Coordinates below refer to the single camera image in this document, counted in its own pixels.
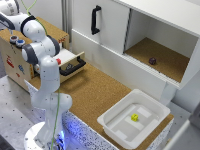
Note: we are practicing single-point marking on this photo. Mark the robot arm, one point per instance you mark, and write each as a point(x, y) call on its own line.
point(49, 100)

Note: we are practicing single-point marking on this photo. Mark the white cabinet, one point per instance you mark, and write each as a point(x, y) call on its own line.
point(110, 60)

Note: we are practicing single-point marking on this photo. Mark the wooden drawer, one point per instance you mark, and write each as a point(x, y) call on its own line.
point(70, 56)

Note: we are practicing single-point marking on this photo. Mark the white plastic box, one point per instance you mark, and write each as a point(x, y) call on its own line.
point(113, 121)

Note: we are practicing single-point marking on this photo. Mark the white sliding door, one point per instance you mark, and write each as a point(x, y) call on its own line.
point(111, 23)

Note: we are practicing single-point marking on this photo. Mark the purple block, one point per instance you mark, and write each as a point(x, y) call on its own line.
point(152, 61)

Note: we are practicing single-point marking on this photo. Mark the yellow block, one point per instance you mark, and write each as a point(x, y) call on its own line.
point(134, 117)

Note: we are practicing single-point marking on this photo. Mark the blue button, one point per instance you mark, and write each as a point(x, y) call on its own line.
point(20, 42)

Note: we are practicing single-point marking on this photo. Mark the wooden drawer box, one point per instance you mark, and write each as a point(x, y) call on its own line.
point(11, 71)

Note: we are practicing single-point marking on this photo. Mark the red button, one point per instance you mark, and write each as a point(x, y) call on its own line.
point(13, 39)

